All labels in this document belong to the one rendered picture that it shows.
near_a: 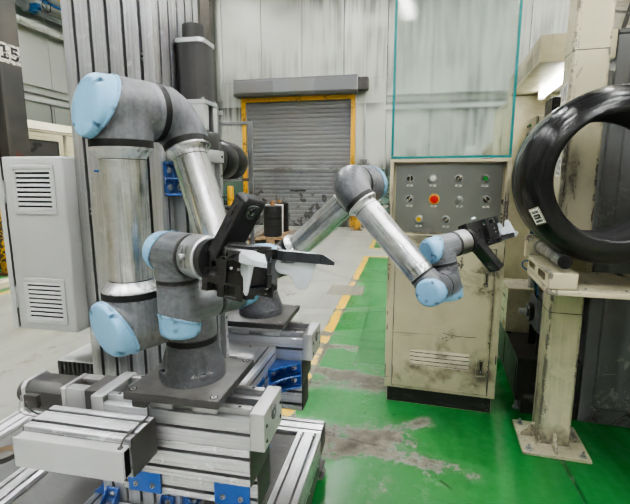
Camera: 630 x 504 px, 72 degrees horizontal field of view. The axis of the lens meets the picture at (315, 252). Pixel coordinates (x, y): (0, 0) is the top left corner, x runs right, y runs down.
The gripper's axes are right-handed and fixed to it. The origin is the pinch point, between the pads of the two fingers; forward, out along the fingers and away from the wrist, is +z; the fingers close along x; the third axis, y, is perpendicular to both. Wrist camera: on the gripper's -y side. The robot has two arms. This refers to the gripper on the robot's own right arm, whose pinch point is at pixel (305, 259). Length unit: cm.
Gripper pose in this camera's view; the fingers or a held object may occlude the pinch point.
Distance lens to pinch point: 60.3
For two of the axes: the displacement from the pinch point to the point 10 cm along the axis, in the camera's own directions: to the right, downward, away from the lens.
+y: -0.8, 9.9, 0.6
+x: -6.0, 0.0, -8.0
